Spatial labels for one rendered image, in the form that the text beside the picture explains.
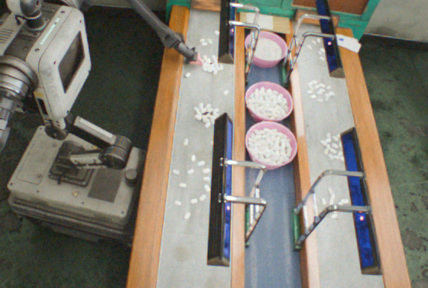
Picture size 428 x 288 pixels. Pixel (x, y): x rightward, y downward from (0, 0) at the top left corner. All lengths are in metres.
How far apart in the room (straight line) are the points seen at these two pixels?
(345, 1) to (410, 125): 1.34
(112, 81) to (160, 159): 1.45
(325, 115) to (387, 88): 1.59
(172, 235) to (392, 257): 0.99
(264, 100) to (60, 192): 1.20
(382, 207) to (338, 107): 0.64
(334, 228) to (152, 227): 0.83
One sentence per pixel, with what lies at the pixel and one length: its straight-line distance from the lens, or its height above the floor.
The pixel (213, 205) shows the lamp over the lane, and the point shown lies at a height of 1.07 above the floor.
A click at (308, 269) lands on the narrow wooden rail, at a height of 0.76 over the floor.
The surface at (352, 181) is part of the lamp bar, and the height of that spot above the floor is 1.07.
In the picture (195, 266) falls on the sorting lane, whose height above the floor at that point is 0.74.
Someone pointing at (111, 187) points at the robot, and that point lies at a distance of 2.19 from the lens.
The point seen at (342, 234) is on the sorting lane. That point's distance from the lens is 1.97.
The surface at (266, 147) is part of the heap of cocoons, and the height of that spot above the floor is 0.74.
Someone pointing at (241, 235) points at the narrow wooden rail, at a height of 0.76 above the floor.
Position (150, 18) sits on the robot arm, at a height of 1.03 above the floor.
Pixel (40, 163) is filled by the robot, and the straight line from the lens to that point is 2.34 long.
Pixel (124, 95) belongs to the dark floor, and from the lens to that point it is 3.17.
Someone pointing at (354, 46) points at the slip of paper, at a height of 0.77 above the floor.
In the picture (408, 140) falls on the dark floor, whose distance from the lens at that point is 3.54.
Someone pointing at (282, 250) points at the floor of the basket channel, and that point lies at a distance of 1.91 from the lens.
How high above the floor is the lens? 2.42
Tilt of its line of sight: 53 degrees down
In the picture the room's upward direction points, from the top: 12 degrees clockwise
